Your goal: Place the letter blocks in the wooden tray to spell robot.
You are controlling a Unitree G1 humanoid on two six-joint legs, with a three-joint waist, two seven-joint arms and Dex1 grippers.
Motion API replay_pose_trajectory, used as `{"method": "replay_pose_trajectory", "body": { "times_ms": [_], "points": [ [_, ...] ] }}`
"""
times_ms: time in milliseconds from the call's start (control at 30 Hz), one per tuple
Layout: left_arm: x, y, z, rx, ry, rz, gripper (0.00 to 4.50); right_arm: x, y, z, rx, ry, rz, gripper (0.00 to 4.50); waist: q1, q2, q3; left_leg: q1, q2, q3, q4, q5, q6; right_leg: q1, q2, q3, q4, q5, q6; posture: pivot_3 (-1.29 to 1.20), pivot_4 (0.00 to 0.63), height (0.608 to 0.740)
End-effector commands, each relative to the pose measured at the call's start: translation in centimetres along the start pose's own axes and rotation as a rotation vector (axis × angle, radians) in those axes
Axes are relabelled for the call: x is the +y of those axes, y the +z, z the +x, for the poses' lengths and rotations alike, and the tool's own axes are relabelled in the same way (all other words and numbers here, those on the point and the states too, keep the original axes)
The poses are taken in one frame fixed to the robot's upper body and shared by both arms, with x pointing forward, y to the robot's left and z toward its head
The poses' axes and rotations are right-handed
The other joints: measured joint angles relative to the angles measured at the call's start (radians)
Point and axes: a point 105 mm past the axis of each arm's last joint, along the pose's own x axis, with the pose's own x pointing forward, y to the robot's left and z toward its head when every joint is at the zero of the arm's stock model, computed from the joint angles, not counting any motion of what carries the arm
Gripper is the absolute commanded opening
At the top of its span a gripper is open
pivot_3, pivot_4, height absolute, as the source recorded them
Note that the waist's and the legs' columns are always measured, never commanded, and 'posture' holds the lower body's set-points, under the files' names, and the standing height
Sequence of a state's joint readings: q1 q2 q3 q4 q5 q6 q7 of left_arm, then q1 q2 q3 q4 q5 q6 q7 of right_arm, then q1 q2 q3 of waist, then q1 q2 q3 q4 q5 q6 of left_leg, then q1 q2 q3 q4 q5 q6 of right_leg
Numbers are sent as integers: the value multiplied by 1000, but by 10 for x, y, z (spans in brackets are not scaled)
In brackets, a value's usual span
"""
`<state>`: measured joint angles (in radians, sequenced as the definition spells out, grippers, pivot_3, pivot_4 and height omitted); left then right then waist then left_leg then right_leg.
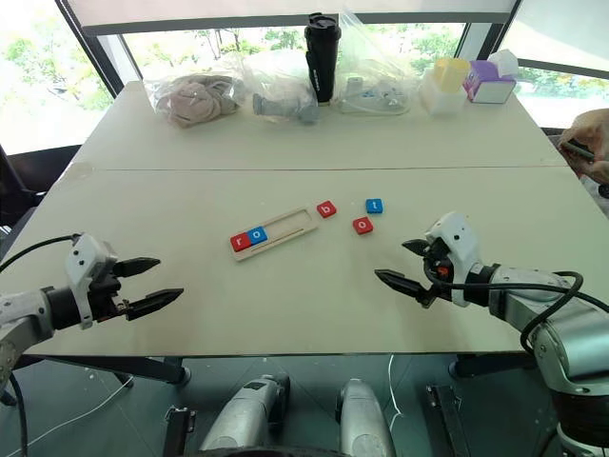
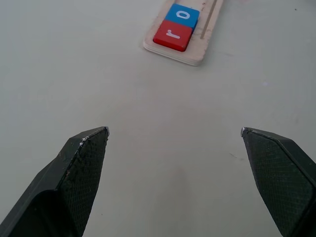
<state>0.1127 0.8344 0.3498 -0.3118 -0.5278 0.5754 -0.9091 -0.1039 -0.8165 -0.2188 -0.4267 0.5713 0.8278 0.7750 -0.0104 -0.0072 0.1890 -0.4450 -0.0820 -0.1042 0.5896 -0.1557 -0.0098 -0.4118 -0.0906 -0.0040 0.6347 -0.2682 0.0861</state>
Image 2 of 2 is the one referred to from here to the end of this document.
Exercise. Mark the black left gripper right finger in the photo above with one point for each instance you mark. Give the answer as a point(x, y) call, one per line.
point(284, 182)

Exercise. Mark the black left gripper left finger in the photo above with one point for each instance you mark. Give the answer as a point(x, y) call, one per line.
point(61, 187)

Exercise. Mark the light wooden letter tray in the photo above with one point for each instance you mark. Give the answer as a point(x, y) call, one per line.
point(209, 29)

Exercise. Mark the red letter tile r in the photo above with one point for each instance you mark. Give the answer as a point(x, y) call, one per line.
point(173, 35)

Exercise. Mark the blue letter tile o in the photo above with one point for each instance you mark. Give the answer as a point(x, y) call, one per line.
point(182, 15)

